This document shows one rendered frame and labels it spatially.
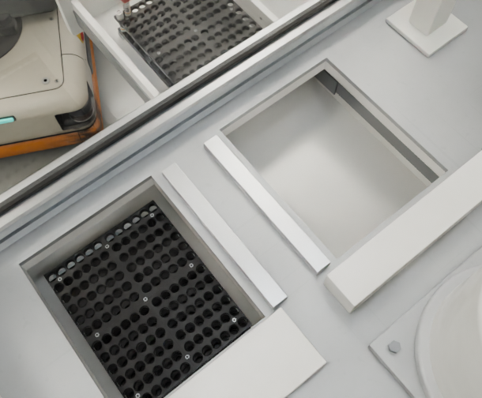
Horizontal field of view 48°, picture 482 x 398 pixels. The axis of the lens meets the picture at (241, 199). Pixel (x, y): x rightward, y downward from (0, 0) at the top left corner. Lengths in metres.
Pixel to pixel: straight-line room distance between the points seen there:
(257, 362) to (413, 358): 0.18
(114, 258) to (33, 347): 0.15
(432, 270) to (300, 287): 0.16
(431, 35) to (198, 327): 0.54
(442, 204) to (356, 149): 0.23
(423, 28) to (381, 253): 0.37
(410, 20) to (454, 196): 0.30
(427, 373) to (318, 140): 0.42
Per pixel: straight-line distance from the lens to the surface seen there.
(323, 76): 0.94
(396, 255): 0.67
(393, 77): 0.84
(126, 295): 0.74
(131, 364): 0.72
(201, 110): 0.76
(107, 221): 0.85
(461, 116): 0.83
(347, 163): 0.89
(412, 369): 0.67
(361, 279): 0.65
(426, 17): 0.88
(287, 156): 0.88
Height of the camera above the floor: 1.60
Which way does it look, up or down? 65 degrees down
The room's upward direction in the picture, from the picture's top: 2 degrees counter-clockwise
